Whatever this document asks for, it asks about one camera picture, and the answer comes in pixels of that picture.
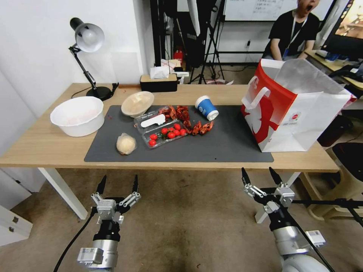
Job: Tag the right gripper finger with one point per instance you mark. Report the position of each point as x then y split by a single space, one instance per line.
276 177
246 180

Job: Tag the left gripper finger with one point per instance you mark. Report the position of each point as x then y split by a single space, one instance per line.
101 187
135 185

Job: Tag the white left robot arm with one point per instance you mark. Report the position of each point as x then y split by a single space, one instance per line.
99 255

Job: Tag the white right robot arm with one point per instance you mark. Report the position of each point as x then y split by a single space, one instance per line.
295 255

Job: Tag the clear disposable takeout box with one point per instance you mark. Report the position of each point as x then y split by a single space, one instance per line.
163 140

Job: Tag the red and white delivery bag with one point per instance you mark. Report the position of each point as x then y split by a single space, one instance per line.
286 119

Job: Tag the white label in box lid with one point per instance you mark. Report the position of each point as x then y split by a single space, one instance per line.
151 121

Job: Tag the round lidded takeout bowl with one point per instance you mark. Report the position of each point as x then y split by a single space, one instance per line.
137 103

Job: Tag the black tissue box wooden lid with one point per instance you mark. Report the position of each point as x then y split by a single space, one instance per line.
158 84

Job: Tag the cardboard box with red tape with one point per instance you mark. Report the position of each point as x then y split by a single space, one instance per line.
170 63

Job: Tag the wrapped round bun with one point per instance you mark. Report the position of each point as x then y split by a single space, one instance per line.
126 144

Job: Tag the dark grey table mat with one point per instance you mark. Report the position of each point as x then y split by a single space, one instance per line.
212 144

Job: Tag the black tripod bar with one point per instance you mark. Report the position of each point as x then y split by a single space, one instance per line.
326 202

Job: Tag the red crayfish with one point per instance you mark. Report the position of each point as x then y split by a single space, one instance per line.
187 124
196 129
206 128
170 112
182 111

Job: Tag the wooden table white legs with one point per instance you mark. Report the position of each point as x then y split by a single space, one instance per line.
42 147

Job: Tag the beige plastic stool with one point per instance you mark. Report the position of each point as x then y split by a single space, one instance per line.
348 170

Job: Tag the large white bowl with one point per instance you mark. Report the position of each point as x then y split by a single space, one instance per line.
76 117

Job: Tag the blue paper cup white lid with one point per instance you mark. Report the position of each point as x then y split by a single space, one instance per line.
205 107

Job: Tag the white cabinet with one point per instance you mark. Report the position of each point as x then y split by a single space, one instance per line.
14 223

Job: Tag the white tissue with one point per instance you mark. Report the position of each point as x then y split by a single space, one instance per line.
158 72

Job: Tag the white power strip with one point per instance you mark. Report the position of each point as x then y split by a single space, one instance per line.
181 73

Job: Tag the wooden office desk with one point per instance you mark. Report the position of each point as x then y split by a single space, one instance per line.
326 63

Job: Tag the red fire extinguisher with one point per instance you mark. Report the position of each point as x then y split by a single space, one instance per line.
178 56

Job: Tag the black tripod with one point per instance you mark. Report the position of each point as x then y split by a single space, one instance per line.
211 48

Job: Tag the person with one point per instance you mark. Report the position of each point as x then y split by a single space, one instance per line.
295 31

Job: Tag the black and white desk lamp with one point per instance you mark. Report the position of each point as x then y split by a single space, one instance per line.
89 36

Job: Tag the black computer monitor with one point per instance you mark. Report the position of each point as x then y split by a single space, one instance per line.
347 25

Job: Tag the whiteboard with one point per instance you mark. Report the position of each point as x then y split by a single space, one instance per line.
255 8

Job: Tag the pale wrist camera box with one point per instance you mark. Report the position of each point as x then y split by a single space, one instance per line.
285 195
106 206

